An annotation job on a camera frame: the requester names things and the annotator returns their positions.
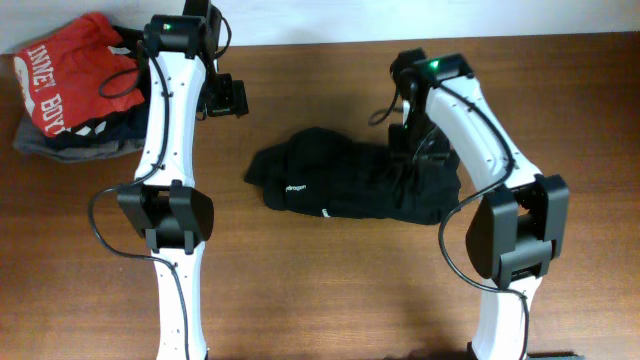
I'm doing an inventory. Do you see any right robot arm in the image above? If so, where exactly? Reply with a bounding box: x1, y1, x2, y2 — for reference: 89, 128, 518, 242
389, 48, 569, 360

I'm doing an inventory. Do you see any navy folded garment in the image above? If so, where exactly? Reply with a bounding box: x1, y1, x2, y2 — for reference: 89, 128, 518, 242
46, 26, 150, 149

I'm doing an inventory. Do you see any red folded printed t-shirt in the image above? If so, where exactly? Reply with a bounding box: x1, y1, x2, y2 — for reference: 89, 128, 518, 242
14, 12, 144, 138

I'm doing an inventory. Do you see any black t-shirt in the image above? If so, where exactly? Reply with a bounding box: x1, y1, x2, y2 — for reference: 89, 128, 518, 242
244, 127, 461, 225

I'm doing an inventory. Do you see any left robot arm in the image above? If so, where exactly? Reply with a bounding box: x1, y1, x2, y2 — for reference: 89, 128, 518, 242
117, 9, 249, 359

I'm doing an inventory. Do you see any grey folded garment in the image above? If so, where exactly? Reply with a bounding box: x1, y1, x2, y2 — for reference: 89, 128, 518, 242
12, 114, 145, 163

